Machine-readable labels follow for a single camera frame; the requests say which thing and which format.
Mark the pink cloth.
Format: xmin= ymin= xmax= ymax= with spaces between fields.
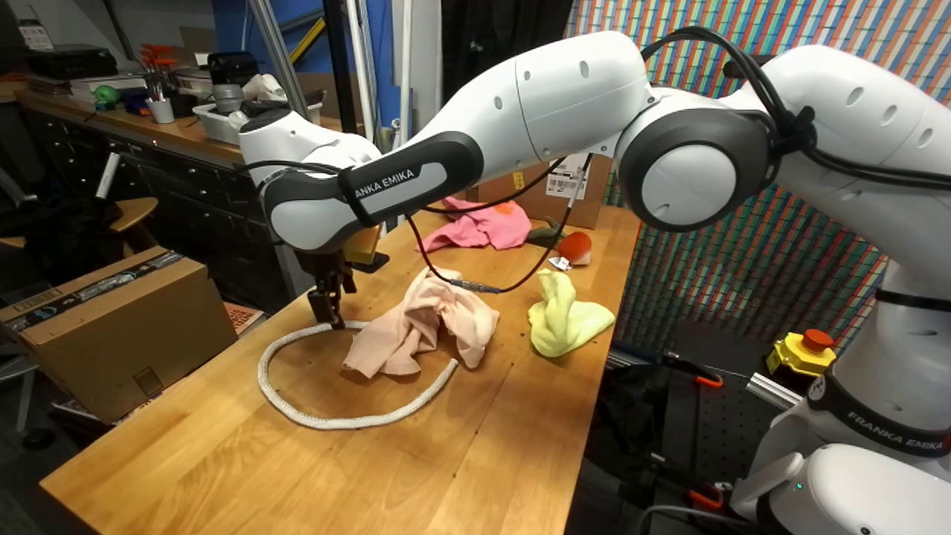
xmin=419 ymin=192 xmax=535 ymax=251

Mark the cardboard box with black tape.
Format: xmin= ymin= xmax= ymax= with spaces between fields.
xmin=0 ymin=244 xmax=241 ymax=425

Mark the white braided rope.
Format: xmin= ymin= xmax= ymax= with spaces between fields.
xmin=253 ymin=317 xmax=464 ymax=434

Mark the yellow cloth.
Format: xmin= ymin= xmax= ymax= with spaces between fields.
xmin=523 ymin=265 xmax=619 ymax=361

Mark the wooden stool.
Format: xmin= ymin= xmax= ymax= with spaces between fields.
xmin=98 ymin=192 xmax=159 ymax=238

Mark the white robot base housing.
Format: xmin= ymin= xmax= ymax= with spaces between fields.
xmin=730 ymin=439 xmax=951 ymax=535

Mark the cream garment with drawstring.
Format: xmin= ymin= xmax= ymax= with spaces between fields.
xmin=342 ymin=268 xmax=501 ymax=381

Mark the black orange clamp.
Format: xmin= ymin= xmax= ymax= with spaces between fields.
xmin=647 ymin=464 xmax=734 ymax=516
xmin=662 ymin=349 xmax=727 ymax=392

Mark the wooden workbench with dark drawers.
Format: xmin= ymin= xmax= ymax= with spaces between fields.
xmin=0 ymin=76 xmax=301 ymax=299

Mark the white cup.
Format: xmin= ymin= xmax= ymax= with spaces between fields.
xmin=145 ymin=92 xmax=179 ymax=128

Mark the yellow red emergency stop button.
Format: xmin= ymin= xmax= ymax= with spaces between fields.
xmin=766 ymin=326 xmax=840 ymax=381

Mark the black vertical stand pole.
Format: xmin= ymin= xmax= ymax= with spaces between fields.
xmin=321 ymin=0 xmax=375 ymax=135

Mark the black cable with silver connector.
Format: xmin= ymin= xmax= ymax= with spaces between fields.
xmin=403 ymin=27 xmax=951 ymax=297

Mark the silver tripod leg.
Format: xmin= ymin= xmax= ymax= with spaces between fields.
xmin=247 ymin=0 xmax=314 ymax=116

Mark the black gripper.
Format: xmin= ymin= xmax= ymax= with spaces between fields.
xmin=304 ymin=245 xmax=363 ymax=332

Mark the white plastic bin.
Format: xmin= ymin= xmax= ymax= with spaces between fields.
xmin=189 ymin=92 xmax=301 ymax=147

